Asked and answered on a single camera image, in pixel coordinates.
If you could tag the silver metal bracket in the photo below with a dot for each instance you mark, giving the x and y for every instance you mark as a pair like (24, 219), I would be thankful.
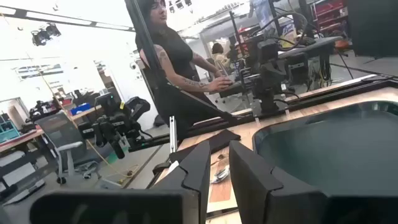
(173, 133)

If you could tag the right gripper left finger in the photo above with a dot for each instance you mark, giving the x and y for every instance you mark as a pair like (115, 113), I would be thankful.
(196, 168)

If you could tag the person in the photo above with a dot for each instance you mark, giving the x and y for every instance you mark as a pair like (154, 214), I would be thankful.
(219, 56)
(177, 56)

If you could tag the yellow wipes canister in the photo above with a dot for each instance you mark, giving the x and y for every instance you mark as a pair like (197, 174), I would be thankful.
(288, 34)

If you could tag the black frame post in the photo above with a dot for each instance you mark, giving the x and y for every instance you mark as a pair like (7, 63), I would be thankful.
(132, 12)

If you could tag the black studio spotlight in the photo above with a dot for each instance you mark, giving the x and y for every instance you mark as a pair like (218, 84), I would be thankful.
(53, 30)
(39, 38)

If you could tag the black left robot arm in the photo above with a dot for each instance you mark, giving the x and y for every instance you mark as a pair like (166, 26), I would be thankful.
(269, 77)

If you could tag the dark green tray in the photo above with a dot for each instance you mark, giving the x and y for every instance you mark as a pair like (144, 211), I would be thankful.
(335, 149)

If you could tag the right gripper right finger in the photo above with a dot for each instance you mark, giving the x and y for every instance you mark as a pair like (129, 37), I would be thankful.
(255, 193)

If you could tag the black background robot arm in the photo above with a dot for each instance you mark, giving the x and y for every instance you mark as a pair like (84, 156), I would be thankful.
(115, 124)

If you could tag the blue storage bin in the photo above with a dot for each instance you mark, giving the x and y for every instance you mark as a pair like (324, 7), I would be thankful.
(80, 109)

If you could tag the silver spoon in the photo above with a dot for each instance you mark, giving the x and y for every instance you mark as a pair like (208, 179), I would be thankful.
(221, 175)

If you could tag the grey desk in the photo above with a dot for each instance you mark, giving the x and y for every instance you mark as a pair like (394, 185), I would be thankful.
(311, 45)

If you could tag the black table edge rail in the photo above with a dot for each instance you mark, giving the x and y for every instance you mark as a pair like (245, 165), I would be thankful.
(311, 96)

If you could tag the teal plastic crate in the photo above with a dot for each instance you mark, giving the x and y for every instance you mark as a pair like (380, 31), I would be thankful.
(8, 130)

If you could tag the black panel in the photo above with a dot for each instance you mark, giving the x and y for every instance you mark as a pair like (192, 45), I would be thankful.
(373, 28)

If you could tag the grey office chair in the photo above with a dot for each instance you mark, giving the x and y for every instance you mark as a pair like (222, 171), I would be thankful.
(62, 137)

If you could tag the red storage shelf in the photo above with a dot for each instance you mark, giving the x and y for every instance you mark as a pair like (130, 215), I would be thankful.
(329, 14)

